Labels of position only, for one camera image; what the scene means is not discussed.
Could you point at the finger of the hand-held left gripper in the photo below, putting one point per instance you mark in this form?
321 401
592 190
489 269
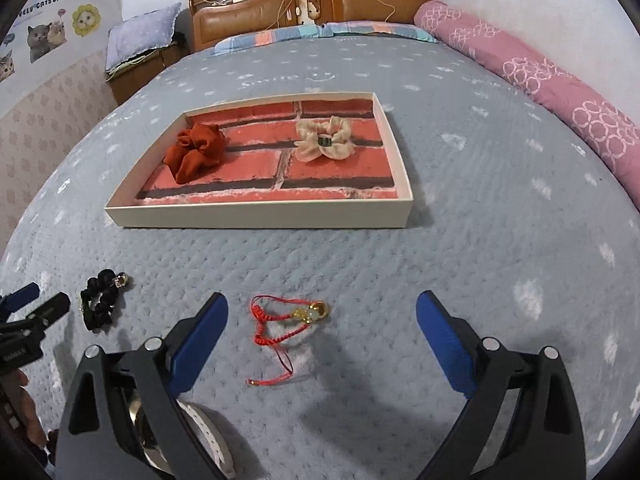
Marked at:
50 309
21 297

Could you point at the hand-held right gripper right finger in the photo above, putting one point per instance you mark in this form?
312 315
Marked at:
445 345

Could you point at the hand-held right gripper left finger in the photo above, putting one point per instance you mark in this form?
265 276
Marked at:
200 345

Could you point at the black scrunchie with flower charm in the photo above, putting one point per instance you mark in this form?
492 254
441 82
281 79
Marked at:
100 305

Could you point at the white brick-print tray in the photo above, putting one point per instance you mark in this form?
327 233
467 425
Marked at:
325 170

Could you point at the person's left hand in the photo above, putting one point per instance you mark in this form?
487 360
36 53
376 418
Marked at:
27 410

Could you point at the grey quilted bedspread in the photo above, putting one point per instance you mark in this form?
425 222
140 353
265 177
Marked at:
475 260

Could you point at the rust red scrunchie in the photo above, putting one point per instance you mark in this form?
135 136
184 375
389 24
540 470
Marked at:
195 152

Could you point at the beige scrunchie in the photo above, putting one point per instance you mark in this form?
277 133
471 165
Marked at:
312 145

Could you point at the wooden nightstand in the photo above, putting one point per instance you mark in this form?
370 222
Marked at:
145 77

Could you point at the pink rolled quilt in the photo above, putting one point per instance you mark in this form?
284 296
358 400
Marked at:
540 75

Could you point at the lavender dotted pillow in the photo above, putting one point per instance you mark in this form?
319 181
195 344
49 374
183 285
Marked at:
142 32

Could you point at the striped pastel pillow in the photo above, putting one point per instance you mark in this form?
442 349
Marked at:
300 35

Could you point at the wooden headboard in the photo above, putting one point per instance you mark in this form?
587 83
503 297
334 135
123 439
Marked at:
360 2

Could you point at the cartoon sticker on headboard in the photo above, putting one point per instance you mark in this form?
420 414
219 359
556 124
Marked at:
314 10

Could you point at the tabby cat wall sticker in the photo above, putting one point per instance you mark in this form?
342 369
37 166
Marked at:
5 65

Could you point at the grey cats wall sticker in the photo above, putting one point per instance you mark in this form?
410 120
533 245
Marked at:
45 40

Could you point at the flower cat wall sticker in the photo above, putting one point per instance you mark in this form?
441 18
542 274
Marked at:
86 20

